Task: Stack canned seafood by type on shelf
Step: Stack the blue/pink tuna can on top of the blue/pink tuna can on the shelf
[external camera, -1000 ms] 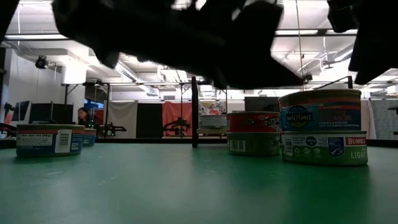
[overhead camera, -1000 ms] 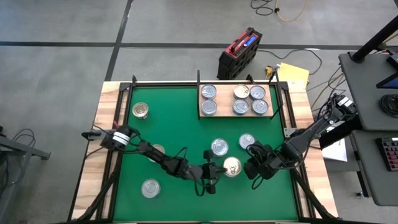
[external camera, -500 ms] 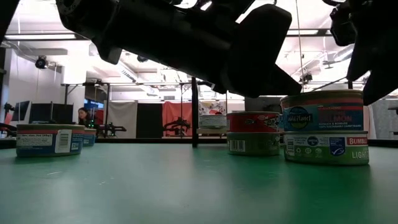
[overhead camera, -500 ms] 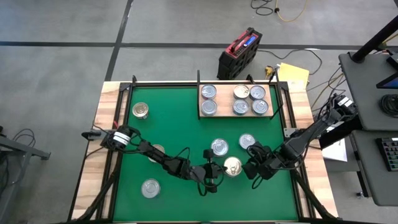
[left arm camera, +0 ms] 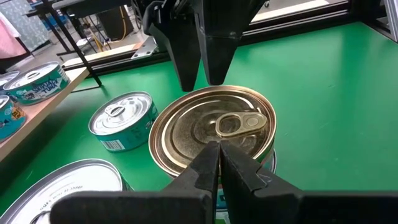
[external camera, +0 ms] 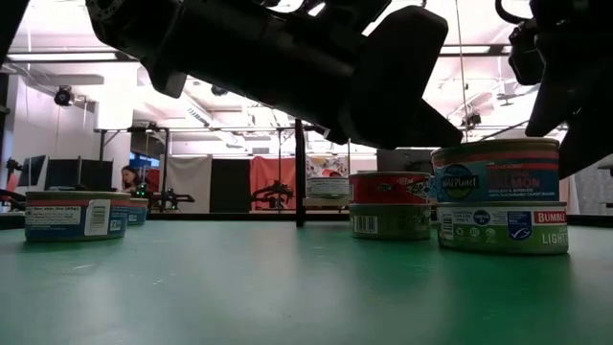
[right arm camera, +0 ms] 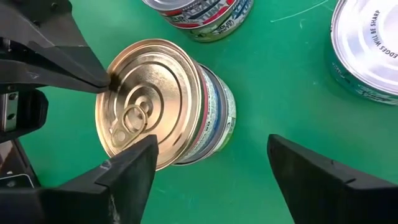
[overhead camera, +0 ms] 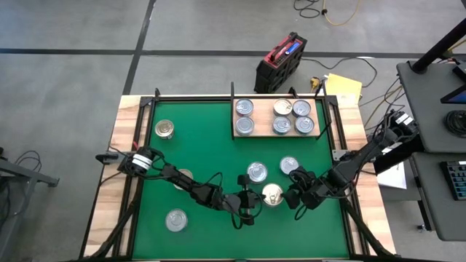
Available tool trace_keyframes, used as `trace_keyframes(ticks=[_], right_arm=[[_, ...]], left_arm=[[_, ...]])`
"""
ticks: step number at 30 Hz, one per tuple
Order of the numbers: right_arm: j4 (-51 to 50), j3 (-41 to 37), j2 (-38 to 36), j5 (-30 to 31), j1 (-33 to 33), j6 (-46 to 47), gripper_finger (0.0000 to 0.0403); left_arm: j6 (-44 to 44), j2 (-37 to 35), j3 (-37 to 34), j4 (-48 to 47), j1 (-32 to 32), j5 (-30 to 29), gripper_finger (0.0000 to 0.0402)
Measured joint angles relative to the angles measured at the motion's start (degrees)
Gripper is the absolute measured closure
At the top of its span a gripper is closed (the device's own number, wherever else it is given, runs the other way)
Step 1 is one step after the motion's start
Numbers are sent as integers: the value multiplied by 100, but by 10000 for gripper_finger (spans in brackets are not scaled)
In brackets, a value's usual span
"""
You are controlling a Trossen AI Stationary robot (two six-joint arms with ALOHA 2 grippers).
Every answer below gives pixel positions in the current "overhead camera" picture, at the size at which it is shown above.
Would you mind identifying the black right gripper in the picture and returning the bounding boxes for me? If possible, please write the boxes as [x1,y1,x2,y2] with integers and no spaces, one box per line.
[284,166,331,211]

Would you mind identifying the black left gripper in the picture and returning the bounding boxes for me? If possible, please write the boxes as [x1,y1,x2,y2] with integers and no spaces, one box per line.
[221,173,266,227]

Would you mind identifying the blue Wild Planet can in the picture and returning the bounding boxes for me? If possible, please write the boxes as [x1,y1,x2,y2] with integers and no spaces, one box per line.
[261,183,285,207]

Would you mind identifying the teal tuna can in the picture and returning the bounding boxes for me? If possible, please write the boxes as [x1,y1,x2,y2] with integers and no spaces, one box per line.
[279,156,301,175]

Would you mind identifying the silver lid tuna can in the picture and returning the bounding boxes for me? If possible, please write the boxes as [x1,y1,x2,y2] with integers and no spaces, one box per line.
[294,115,315,135]

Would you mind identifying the blue yellow tuna can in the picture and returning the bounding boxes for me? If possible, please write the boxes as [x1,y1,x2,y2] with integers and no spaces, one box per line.
[272,115,293,135]

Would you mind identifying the blue red tuna can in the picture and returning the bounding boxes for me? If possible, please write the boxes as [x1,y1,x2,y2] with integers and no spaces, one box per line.
[154,119,175,140]
[173,168,195,191]

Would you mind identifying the blue albacore tuna can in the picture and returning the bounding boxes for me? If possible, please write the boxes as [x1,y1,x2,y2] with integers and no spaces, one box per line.
[291,98,312,118]

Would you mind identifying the large silver lid can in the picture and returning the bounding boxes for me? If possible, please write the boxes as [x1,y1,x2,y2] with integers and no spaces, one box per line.
[165,208,189,233]

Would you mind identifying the blue can gold lid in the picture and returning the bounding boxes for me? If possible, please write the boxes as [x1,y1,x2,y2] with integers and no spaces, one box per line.
[272,98,293,117]

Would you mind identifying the wooden shelf board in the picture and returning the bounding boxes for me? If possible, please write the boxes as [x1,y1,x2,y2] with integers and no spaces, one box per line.
[233,98,322,138]

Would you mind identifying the green table mat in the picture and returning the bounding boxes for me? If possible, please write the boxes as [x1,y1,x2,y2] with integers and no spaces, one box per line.
[131,100,351,260]

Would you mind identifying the white paper sheet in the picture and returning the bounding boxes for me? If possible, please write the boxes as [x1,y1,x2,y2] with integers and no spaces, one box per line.
[376,162,408,190]

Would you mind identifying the yellow paper pad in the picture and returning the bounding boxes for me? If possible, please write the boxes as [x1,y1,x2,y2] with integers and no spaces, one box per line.
[323,73,363,106]

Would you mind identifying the black desk leg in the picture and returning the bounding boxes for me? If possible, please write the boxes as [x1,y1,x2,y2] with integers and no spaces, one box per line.
[414,170,435,233]

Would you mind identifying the red black tool case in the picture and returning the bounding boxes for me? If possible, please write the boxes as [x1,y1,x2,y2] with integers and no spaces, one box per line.
[253,31,309,95]

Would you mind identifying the grey desk with keyboard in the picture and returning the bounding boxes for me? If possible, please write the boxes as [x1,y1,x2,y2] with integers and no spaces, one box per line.
[411,151,466,242]

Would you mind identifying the black backlit keyboard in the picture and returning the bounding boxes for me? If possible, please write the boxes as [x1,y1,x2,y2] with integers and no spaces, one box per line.
[439,159,466,202]

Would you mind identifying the tablet with blue screen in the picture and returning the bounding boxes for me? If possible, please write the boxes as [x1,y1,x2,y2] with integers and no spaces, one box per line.
[440,82,466,106]

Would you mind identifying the black slanted pole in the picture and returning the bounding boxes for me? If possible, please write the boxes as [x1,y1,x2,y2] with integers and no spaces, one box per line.
[410,17,466,75]

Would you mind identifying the black desk device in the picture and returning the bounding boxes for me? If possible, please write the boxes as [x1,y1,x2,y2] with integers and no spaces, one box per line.
[453,60,466,83]

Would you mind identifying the grey metal stand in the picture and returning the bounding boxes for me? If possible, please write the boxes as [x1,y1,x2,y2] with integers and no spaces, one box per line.
[0,145,61,262]

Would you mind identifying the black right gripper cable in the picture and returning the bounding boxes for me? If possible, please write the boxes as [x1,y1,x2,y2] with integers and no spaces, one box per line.
[293,203,310,222]

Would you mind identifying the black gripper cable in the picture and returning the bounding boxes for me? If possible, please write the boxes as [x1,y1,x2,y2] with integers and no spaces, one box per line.
[202,171,264,231]
[293,203,310,222]

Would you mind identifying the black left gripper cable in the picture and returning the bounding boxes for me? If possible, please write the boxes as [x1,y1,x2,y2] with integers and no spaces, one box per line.
[202,171,264,231]

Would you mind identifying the black table frame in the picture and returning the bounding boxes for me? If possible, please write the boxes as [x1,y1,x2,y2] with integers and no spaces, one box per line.
[78,87,401,262]

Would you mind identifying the black cable bundle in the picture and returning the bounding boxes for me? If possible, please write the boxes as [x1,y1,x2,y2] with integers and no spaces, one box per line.
[363,76,407,121]

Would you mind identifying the coiled black cable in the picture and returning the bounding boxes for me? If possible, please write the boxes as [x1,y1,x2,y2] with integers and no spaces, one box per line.
[443,110,466,139]

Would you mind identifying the orange floor cable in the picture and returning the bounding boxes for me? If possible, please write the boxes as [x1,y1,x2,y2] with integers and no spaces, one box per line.
[321,0,360,27]

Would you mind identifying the black looped floor cable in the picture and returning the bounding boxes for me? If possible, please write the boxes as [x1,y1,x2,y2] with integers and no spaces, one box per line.
[293,0,322,19]

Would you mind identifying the thin black cable loop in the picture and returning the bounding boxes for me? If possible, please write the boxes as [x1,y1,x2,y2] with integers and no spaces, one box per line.
[13,149,44,172]

